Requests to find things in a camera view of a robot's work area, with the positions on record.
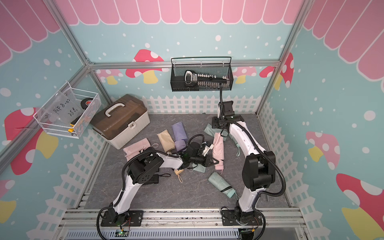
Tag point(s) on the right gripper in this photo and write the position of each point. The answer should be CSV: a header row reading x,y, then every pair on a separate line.
x,y
214,122

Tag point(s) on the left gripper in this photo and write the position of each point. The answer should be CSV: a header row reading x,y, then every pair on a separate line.
x,y
207,160

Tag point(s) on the pink sleeved umbrella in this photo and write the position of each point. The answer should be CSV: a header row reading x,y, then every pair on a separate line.
x,y
218,151

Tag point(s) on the mint sleeved umbrella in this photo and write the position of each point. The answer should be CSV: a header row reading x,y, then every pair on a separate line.
x,y
209,130
199,168

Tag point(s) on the purple sleeved umbrella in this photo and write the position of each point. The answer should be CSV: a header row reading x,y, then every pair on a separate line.
x,y
179,132

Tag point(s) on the beige sleeved umbrella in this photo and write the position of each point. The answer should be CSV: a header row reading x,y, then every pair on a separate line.
x,y
166,141

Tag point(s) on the black umbrella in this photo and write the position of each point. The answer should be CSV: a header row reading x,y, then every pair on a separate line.
x,y
156,178

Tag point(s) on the light pink umbrella sleeve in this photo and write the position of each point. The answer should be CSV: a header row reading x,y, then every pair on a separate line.
x,y
136,148

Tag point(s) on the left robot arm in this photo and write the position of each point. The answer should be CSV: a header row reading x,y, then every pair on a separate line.
x,y
138,171

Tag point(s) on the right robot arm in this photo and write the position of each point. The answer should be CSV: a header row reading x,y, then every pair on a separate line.
x,y
260,174

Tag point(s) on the socket set in basket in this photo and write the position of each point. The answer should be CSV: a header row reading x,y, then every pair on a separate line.
x,y
203,81

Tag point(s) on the brown white tool box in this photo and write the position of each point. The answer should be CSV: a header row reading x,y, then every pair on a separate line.
x,y
121,121

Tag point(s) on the black tape roll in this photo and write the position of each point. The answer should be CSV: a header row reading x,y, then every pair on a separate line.
x,y
86,102

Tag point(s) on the yellow black utility knife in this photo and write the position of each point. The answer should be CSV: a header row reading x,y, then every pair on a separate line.
x,y
76,126

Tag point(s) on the black wire wall basket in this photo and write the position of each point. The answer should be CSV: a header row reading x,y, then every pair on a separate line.
x,y
219,66

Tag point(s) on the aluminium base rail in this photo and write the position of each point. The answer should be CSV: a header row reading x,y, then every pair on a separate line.
x,y
209,224

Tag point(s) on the clear plastic wall bin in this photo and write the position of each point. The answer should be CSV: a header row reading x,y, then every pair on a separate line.
x,y
55,116

